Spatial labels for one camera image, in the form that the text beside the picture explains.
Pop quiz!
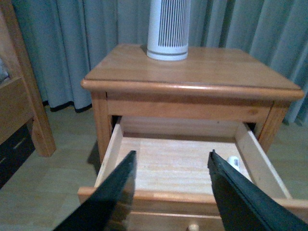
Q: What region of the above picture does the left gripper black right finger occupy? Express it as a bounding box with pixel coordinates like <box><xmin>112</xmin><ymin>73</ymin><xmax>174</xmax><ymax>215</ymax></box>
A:
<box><xmin>207</xmin><ymin>151</ymin><xmax>308</xmax><ymax>231</ymax></box>

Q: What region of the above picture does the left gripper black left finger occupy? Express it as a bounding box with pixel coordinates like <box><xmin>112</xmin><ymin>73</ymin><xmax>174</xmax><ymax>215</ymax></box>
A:
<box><xmin>55</xmin><ymin>151</ymin><xmax>137</xmax><ymax>231</ymax></box>

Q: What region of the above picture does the white medicine bottle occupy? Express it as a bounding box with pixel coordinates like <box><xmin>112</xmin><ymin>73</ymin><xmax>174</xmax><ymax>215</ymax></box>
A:
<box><xmin>227</xmin><ymin>156</ymin><xmax>240</xmax><ymax>172</ymax></box>

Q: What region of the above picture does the wooden drawer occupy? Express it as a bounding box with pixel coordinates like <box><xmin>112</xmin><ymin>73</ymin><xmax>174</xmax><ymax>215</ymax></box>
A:
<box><xmin>77</xmin><ymin>116</ymin><xmax>308</xmax><ymax>223</ymax></box>

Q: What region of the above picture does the dark under-bed drawer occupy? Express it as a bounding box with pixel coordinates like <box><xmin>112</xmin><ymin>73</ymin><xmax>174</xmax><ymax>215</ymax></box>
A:
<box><xmin>0</xmin><ymin>125</ymin><xmax>35</xmax><ymax>188</ymax></box>

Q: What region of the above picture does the wooden nightstand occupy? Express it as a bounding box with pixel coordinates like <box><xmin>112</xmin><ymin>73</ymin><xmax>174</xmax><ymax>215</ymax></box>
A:
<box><xmin>80</xmin><ymin>43</ymin><xmax>305</xmax><ymax>231</ymax></box>

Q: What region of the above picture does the grey-green curtain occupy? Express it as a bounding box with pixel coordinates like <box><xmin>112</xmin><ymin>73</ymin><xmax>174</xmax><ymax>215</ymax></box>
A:
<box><xmin>12</xmin><ymin>0</ymin><xmax>308</xmax><ymax>112</ymax></box>

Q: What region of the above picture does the white cylindrical air purifier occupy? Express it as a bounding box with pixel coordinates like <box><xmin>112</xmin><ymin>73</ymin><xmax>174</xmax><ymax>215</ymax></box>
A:
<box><xmin>147</xmin><ymin>0</ymin><xmax>191</xmax><ymax>61</ymax></box>

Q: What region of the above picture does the wooden bed frame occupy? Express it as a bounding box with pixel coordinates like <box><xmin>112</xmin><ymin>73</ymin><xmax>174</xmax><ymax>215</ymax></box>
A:
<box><xmin>0</xmin><ymin>0</ymin><xmax>56</xmax><ymax>156</ymax></box>

